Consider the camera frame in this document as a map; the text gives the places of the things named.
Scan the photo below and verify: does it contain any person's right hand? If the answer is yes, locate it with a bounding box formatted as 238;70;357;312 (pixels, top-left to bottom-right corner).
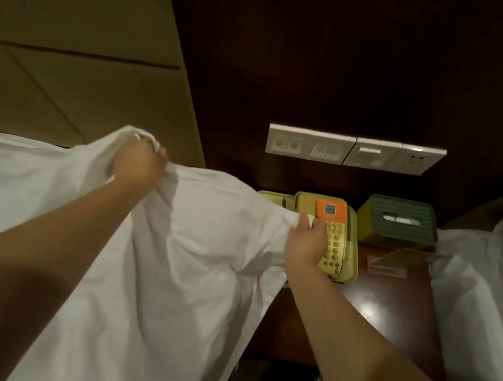
278;210;333;282

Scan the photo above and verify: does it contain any person's left hand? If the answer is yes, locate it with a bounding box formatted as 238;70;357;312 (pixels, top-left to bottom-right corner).
107;132;174;201

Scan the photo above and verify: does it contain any white duvet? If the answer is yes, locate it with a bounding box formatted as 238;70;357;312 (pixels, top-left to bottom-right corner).
0;102;327;381

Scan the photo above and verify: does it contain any person's left forearm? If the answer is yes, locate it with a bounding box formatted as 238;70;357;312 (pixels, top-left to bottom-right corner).
0;156;144;381

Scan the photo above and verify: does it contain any beige telephone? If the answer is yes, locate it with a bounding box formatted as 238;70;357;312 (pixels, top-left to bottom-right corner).
243;183;370;287

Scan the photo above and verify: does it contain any dark tissue box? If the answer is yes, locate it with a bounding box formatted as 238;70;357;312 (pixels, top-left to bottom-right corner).
353;191;444;255

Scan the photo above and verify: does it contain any dark wooden nightstand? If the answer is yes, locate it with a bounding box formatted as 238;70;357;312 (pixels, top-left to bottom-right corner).
243;227;466;381

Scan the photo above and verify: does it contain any white wall switch panel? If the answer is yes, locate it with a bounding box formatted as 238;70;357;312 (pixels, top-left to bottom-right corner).
264;119;450;184

